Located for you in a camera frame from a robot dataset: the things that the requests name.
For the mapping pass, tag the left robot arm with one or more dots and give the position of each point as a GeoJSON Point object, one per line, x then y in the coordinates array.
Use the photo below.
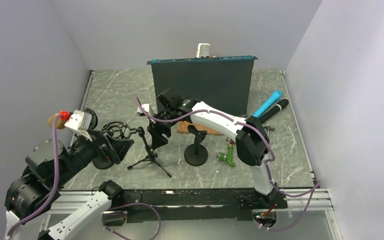
{"type": "Point", "coordinates": [51, 165]}

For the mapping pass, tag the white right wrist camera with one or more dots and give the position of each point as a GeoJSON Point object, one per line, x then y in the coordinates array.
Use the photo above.
{"type": "Point", "coordinates": [144, 110]}

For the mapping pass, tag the blue handheld microphone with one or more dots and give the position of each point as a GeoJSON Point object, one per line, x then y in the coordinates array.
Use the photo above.
{"type": "Point", "coordinates": [275, 96]}

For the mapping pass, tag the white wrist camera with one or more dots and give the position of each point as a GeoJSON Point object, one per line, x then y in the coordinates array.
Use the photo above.
{"type": "Point", "coordinates": [79, 123]}
{"type": "Point", "coordinates": [144, 110]}

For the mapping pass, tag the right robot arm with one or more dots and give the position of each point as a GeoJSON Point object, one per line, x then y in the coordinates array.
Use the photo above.
{"type": "Point", "coordinates": [252, 143]}

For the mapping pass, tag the brown wooden board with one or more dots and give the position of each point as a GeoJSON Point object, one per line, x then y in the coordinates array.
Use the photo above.
{"type": "Point", "coordinates": [182, 127]}

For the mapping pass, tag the black tripod shock mount stand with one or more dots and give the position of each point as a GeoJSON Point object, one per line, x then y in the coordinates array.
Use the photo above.
{"type": "Point", "coordinates": [123, 131]}

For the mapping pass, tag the black round base mic stand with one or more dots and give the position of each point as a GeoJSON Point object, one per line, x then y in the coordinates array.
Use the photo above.
{"type": "Point", "coordinates": [196, 154]}

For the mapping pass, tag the small black hammer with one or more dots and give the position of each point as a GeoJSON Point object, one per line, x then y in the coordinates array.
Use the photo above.
{"type": "Point", "coordinates": [269, 128]}

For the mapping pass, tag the dark grey upright panel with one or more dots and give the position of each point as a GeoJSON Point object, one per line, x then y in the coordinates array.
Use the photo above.
{"type": "Point", "coordinates": [222, 82]}

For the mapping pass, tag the gold handheld microphone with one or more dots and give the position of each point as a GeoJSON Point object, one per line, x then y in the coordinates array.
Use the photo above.
{"type": "Point", "coordinates": [56, 121]}

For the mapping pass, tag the maroon spray nozzle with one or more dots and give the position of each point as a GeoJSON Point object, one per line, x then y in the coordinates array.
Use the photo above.
{"type": "Point", "coordinates": [230, 141]}

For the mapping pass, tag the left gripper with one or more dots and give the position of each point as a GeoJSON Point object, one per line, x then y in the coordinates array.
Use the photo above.
{"type": "Point", "coordinates": [117, 149]}

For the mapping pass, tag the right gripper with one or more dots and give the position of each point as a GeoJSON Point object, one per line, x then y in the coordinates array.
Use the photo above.
{"type": "Point", "coordinates": [156, 131]}

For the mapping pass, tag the black condenser microphone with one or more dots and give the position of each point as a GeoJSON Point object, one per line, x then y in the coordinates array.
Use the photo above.
{"type": "Point", "coordinates": [280, 105]}

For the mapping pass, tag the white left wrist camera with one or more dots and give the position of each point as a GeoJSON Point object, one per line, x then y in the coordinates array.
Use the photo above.
{"type": "Point", "coordinates": [79, 123]}

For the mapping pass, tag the green spray nozzle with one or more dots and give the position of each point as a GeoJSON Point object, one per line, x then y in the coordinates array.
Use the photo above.
{"type": "Point", "coordinates": [227, 157]}

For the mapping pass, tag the white device behind panel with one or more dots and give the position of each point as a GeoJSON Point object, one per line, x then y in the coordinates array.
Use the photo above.
{"type": "Point", "coordinates": [203, 50]}

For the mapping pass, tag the left round base mic stand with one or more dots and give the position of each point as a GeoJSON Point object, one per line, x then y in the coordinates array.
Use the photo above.
{"type": "Point", "coordinates": [103, 162]}

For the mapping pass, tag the black front rail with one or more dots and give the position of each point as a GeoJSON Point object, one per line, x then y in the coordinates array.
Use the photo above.
{"type": "Point", "coordinates": [198, 204]}

